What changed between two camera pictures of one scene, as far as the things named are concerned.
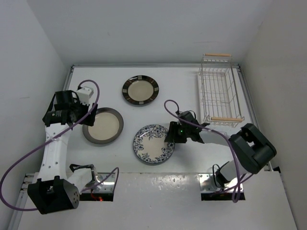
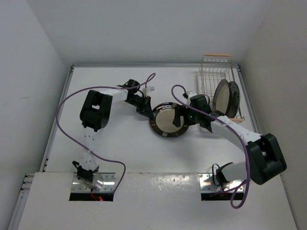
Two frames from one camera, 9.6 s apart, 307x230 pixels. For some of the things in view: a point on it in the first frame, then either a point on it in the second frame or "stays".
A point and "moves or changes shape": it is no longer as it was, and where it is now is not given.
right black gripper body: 183,133 -> 190,116
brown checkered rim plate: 140,89 moves or changes shape
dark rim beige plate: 108,124 -> 221,96
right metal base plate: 207,184 stays
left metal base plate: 106,186 stays
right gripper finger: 172,135 -> 179,112
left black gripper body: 80,109 -> 139,101
